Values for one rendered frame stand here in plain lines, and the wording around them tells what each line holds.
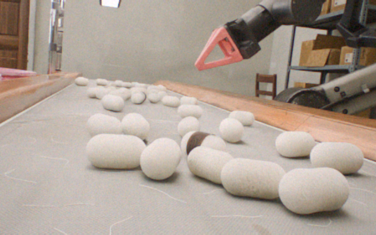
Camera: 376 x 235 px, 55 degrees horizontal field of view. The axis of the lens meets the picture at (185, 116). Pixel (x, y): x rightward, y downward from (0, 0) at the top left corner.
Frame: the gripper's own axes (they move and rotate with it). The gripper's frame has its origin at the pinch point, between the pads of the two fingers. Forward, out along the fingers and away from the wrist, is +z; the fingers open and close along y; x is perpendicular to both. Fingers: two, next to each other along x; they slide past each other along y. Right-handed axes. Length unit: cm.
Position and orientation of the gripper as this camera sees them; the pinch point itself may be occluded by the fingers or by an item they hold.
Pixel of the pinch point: (200, 64)
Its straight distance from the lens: 64.8
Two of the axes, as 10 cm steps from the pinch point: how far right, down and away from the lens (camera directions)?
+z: -8.0, 5.9, -1.0
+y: 2.2, 1.3, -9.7
